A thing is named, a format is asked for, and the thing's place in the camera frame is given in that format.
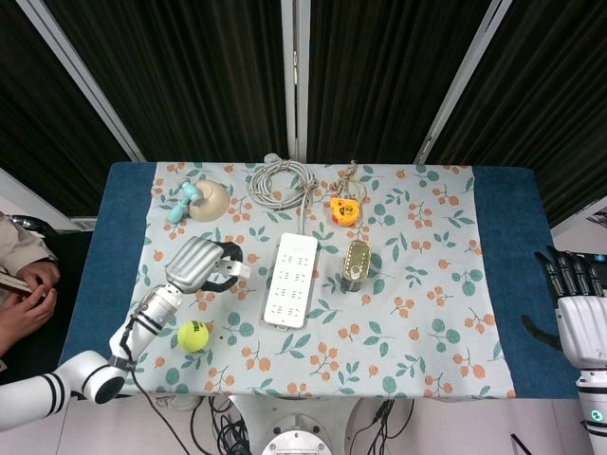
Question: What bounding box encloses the person left hand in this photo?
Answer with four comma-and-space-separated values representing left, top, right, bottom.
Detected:
21, 260, 61, 302

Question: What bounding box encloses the person right hand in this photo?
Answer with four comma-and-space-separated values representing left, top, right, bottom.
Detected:
7, 288, 58, 338

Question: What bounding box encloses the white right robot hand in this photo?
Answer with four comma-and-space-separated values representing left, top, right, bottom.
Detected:
521, 245, 607, 369

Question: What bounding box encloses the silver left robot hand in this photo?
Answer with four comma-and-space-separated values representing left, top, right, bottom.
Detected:
164, 236, 246, 295

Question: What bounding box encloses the dark handheld phone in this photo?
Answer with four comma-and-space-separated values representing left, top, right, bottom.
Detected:
0, 272, 29, 293

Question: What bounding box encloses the white charger adapter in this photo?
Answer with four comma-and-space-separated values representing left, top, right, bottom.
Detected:
212, 259, 251, 280

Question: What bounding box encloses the white power strip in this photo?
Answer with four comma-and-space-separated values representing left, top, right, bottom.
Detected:
259, 231, 319, 332

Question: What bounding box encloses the chrome chair armrest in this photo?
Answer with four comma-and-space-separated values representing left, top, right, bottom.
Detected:
9, 215, 58, 236

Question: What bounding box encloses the mint massage hammer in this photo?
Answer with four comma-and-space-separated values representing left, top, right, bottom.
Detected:
166, 181, 203, 223

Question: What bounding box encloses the beige upturned bowl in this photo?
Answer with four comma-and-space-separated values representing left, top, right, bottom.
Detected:
189, 179, 231, 223

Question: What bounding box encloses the yellow tennis ball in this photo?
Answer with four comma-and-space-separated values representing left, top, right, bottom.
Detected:
177, 319, 211, 353

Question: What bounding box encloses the blue table cover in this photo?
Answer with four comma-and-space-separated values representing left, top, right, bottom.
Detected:
59, 161, 582, 402

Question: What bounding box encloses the black pleated curtain panel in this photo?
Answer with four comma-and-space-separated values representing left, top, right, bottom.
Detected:
45, 0, 288, 160
426, 0, 607, 228
307, 0, 492, 165
0, 0, 132, 219

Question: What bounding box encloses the yellow tape measure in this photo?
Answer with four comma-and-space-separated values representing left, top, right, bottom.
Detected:
330, 197, 361, 228

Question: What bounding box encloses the gold tin can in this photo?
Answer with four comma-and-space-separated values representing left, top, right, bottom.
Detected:
340, 239, 371, 293

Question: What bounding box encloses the floral tablecloth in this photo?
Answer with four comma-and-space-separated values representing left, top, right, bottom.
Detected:
116, 160, 518, 399

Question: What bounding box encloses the grey cable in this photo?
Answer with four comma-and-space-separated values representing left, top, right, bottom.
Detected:
249, 152, 320, 236

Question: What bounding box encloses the black floor cable bundle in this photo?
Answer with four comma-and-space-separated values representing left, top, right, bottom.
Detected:
189, 396, 252, 455
350, 400, 414, 455

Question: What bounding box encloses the white frame post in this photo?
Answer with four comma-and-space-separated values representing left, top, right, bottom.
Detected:
280, 0, 312, 162
16, 0, 146, 163
413, 0, 516, 165

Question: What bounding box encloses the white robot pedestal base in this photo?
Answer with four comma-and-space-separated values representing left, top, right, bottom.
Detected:
230, 396, 380, 455

